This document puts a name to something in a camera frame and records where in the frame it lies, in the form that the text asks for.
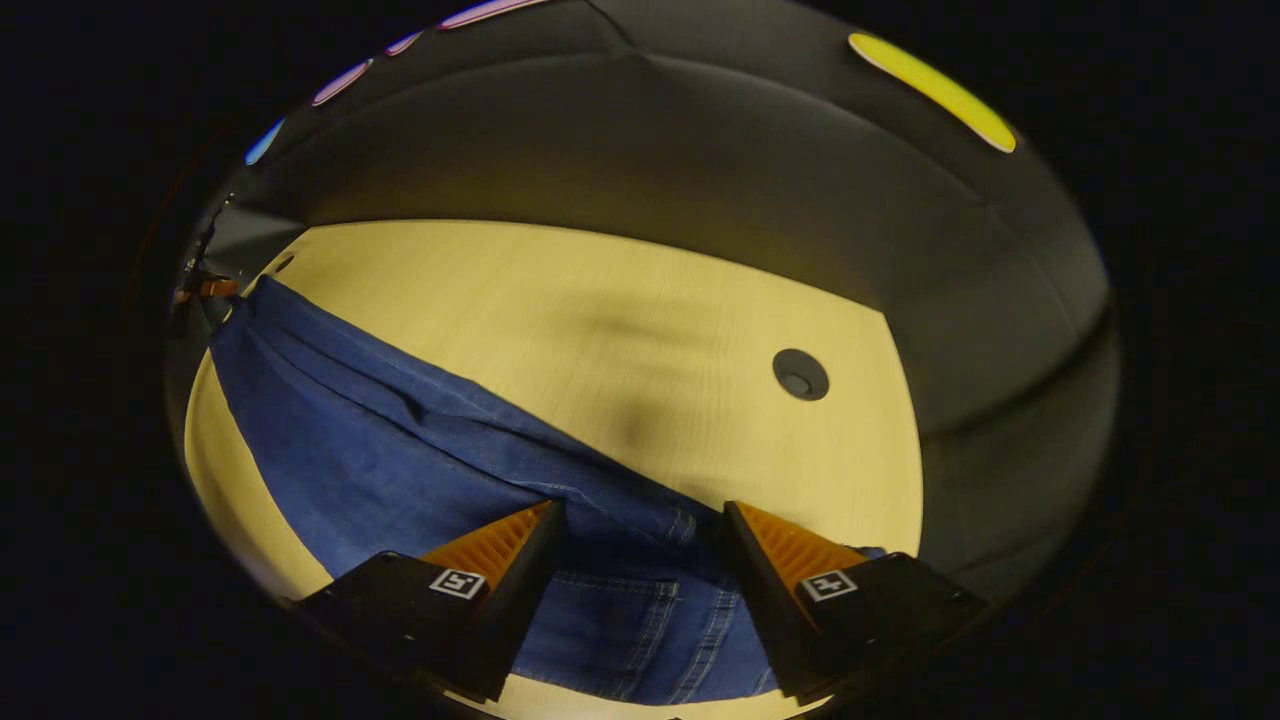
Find black backdrop cloth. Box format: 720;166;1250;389
165;0;1121;601

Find blue denim jeans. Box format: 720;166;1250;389
208;275;886;706

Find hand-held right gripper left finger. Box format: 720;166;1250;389
298;500;567;704

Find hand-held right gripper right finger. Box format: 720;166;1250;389
720;500;991;703

